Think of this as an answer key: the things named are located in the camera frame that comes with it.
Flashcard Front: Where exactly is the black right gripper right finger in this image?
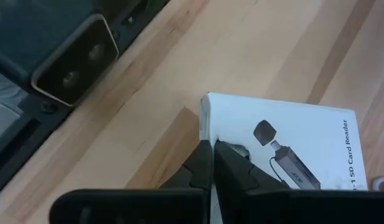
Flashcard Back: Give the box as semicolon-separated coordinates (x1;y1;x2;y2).
213;140;291;224

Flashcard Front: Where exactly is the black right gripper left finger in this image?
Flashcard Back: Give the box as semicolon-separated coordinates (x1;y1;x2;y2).
159;139;213;190

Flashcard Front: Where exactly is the white card reader box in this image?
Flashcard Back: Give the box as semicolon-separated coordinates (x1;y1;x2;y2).
199;91;369;224

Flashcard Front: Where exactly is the grey cable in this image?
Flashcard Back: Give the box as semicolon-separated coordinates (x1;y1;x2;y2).
371;175;384;192

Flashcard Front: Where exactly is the black aluminium frame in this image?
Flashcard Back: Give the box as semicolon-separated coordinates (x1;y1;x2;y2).
0;0;171;200

